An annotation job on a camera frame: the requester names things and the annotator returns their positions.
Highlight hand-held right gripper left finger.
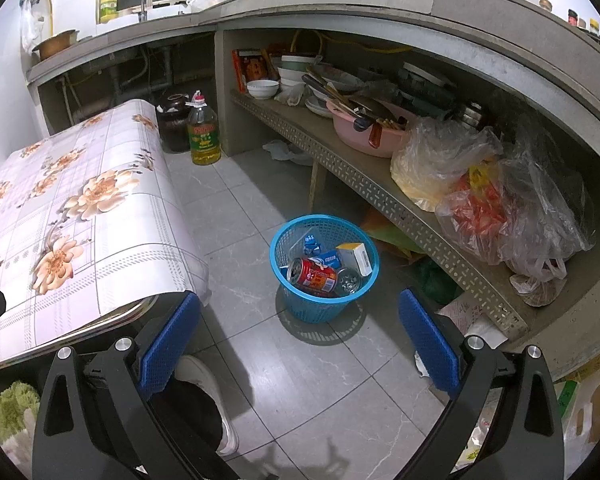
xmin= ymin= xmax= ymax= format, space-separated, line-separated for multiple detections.
xmin=31 ymin=291 xmax=231 ymax=480

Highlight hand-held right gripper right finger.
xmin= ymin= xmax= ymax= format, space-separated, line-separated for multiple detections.
xmin=398 ymin=286 xmax=567 ymax=480

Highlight yellow white medicine box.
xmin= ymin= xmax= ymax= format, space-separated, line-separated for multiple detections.
xmin=336 ymin=242 xmax=374 ymax=277

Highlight blue plastic basket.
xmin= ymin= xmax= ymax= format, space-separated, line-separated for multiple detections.
xmin=269 ymin=214 xmax=381 ymax=324

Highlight blue white medicine box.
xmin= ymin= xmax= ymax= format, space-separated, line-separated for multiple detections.
xmin=311 ymin=249 xmax=344 ymax=269

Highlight red drink can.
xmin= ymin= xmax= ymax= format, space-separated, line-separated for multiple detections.
xmin=286 ymin=257 xmax=339 ymax=297

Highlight white printed paper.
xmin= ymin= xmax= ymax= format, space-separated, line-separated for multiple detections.
xmin=436 ymin=291 xmax=507 ymax=347

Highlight person's white shoe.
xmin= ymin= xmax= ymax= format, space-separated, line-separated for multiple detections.
xmin=174 ymin=355 xmax=241 ymax=457

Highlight green plastic bag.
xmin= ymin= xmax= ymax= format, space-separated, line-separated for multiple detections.
xmin=365 ymin=210 xmax=462 ymax=307

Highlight person's black trouser leg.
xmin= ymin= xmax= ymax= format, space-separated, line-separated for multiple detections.
xmin=147 ymin=379 xmax=226 ymax=461

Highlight green fuzzy garment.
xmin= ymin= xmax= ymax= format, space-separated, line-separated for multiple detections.
xmin=0 ymin=381 xmax=42 ymax=461

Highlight silver metal can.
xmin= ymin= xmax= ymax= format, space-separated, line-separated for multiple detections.
xmin=331 ymin=266 xmax=365 ymax=297

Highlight clear plastic bag red contents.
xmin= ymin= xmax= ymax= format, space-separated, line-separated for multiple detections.
xmin=434 ymin=147 xmax=597 ymax=307

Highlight brown cardboard box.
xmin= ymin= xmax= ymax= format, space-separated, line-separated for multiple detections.
xmin=555 ymin=347 xmax=600 ymax=463

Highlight perforated grey shelf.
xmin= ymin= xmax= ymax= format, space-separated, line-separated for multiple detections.
xmin=230 ymin=91 xmax=528 ymax=337

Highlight yellowish clear plastic bag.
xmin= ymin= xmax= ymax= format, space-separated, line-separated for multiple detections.
xmin=391 ymin=116 xmax=504 ymax=212

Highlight cooking oil bottle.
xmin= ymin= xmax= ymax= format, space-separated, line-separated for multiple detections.
xmin=186 ymin=90 xmax=222 ymax=166

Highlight pink plastic basin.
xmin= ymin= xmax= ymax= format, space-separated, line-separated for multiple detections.
xmin=326 ymin=97 xmax=412 ymax=159

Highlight dark brown jar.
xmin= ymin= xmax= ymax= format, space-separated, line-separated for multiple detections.
xmin=155 ymin=92 xmax=194 ymax=154

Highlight white rag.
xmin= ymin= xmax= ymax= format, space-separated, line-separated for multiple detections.
xmin=262 ymin=139 xmax=314 ymax=167

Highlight white bowl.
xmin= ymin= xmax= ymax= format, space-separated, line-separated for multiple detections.
xmin=246 ymin=80 xmax=280 ymax=100

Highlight grey drain pipe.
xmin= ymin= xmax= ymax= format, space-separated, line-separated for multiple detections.
xmin=111 ymin=45 xmax=175 ymax=107

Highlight brass basin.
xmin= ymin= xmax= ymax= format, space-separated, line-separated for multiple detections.
xmin=32 ymin=29 xmax=81 ymax=61

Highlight red cardboard box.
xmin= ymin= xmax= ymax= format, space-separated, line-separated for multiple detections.
xmin=231 ymin=49 xmax=272 ymax=94

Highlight hanging white plastic bag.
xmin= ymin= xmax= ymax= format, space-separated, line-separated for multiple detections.
xmin=20 ymin=0 xmax=47 ymax=54

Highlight stack of white bowls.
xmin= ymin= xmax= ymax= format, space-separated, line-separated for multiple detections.
xmin=277 ymin=54 xmax=322 ymax=87

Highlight grey concrete counter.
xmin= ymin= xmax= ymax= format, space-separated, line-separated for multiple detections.
xmin=26 ymin=0 xmax=600 ymax=381

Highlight black handled knife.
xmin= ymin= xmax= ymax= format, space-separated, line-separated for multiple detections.
xmin=301 ymin=73 xmax=377 ymax=132

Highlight yellow hose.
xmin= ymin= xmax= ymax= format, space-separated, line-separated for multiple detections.
xmin=291 ymin=29 xmax=412 ymax=57

